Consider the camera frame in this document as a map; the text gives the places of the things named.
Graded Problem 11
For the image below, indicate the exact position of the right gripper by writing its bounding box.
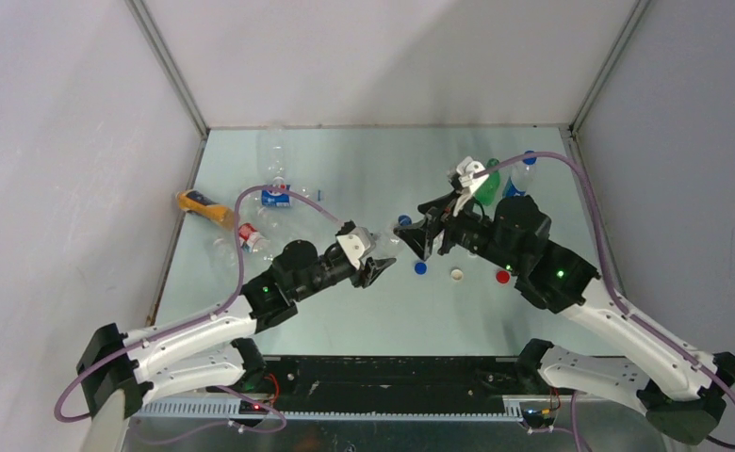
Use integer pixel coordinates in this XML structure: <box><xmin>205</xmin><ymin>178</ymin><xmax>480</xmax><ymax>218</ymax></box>
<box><xmin>393</xmin><ymin>188</ymin><xmax>521</xmax><ymax>274</ymax></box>

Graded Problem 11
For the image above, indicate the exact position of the clear ribbed plastic bottle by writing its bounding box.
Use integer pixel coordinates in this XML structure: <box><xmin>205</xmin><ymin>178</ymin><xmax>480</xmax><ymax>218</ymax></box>
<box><xmin>370</xmin><ymin>224</ymin><xmax>406</xmax><ymax>259</ymax></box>

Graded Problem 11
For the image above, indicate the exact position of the green plastic bottle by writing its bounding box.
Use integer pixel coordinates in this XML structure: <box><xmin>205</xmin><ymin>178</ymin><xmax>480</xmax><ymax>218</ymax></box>
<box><xmin>474</xmin><ymin>171</ymin><xmax>500</xmax><ymax>207</ymax></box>

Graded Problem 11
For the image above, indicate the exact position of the clear crushed plastic bottle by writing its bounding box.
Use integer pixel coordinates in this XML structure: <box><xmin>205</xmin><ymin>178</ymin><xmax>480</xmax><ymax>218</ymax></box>
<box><xmin>501</xmin><ymin>160</ymin><xmax>536</xmax><ymax>199</ymax></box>

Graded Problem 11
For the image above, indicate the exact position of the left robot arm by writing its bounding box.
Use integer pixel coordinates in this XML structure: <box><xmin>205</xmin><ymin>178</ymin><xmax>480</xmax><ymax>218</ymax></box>
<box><xmin>76</xmin><ymin>221</ymin><xmax>396</xmax><ymax>418</ymax></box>

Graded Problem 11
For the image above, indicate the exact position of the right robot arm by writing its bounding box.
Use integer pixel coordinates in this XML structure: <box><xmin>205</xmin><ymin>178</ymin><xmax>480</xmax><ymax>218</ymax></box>
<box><xmin>395</xmin><ymin>195</ymin><xmax>735</xmax><ymax>445</ymax></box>

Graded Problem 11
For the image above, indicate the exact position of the red bottle cap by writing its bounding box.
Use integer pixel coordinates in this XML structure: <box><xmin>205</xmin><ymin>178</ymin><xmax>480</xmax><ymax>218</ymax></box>
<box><xmin>495</xmin><ymin>269</ymin><xmax>511</xmax><ymax>284</ymax></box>

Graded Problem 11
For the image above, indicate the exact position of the clear bottle with blue label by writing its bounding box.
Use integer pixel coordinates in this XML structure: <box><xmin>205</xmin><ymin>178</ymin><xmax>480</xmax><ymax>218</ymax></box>
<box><xmin>241</xmin><ymin>184</ymin><xmax>325</xmax><ymax>208</ymax></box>

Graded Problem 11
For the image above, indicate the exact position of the orange bottle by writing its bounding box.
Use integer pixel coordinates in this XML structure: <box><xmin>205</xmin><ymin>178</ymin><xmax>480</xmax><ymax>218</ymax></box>
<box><xmin>174</xmin><ymin>189</ymin><xmax>237</xmax><ymax>230</ymax></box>

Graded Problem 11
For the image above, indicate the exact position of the clear bottle with red ring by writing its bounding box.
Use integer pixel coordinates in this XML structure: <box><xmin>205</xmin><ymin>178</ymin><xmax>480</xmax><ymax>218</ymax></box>
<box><xmin>210</xmin><ymin>222</ymin><xmax>278</xmax><ymax>268</ymax></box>

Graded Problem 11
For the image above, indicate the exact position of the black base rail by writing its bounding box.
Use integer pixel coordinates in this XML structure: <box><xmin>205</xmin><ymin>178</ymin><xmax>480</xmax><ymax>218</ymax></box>
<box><xmin>230</xmin><ymin>354</ymin><xmax>553</xmax><ymax>413</ymax></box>

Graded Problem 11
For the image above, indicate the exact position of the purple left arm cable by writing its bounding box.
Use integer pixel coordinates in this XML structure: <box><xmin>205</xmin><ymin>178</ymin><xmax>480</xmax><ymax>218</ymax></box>
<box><xmin>53</xmin><ymin>184</ymin><xmax>351</xmax><ymax>435</ymax></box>

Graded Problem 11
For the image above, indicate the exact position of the white cable duct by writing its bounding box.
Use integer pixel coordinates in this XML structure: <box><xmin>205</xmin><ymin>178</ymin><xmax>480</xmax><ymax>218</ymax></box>
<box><xmin>136</xmin><ymin>396</ymin><xmax>523</xmax><ymax>422</ymax></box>

